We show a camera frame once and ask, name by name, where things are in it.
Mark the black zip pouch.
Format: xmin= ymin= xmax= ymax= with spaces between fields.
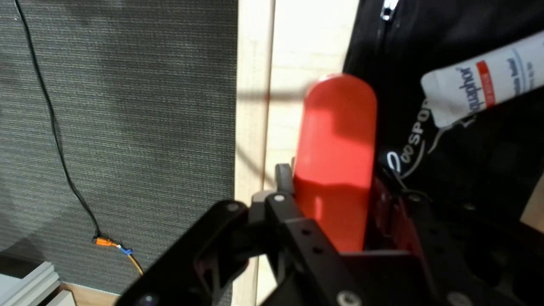
xmin=342 ymin=0 xmax=544 ymax=229

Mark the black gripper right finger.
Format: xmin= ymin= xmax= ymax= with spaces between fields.
xmin=371 ymin=175 xmax=544 ymax=306

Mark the white plastic panel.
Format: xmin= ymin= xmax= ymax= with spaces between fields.
xmin=0 ymin=258 xmax=62 ymax=306

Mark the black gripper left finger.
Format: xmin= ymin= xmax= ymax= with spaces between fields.
xmin=116 ymin=163 xmax=337 ymax=306

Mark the long orange object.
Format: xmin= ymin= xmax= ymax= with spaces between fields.
xmin=291 ymin=73 xmax=381 ymax=255

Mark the light wooden drawer tray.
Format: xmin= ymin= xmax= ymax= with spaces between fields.
xmin=232 ymin=0 xmax=544 ymax=306

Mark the white tube purple cap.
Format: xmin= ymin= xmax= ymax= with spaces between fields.
xmin=419 ymin=29 xmax=544 ymax=131

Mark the black cable orange connector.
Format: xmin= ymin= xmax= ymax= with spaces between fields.
xmin=12 ymin=0 xmax=147 ymax=280

